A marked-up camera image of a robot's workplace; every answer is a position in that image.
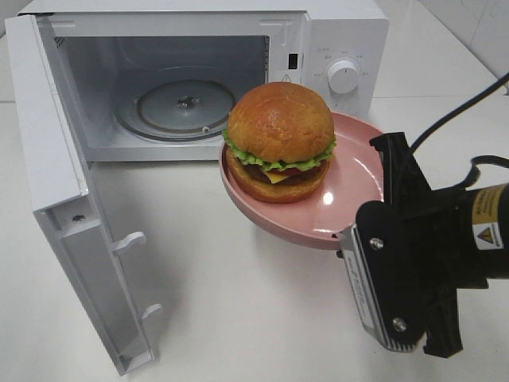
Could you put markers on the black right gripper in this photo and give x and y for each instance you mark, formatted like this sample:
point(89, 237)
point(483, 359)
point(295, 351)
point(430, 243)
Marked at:
point(444, 240)

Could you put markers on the pink round plate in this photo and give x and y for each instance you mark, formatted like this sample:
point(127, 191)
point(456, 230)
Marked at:
point(355, 176)

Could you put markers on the burger with lettuce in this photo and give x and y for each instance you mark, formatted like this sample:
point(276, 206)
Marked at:
point(279, 141)

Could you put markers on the white microwave door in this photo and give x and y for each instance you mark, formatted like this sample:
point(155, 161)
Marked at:
point(64, 199)

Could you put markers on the white upper microwave knob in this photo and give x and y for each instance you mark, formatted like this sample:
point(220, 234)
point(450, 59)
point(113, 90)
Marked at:
point(343, 75)

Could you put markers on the glass microwave turntable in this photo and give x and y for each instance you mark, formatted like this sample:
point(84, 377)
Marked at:
point(180, 104)

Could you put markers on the white microwave oven body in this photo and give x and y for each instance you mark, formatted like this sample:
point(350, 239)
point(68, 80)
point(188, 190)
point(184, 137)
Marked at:
point(249, 42)

